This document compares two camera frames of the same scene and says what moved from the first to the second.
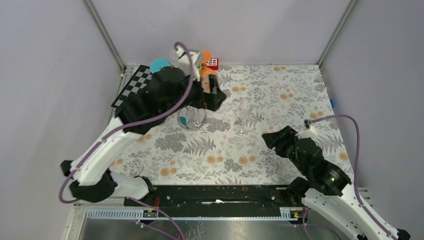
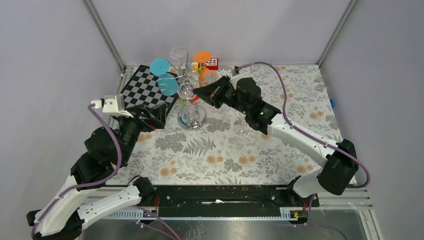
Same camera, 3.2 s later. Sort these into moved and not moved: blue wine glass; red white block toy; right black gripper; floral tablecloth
Moved: right black gripper
Not moved: blue wine glass; floral tablecloth; red white block toy
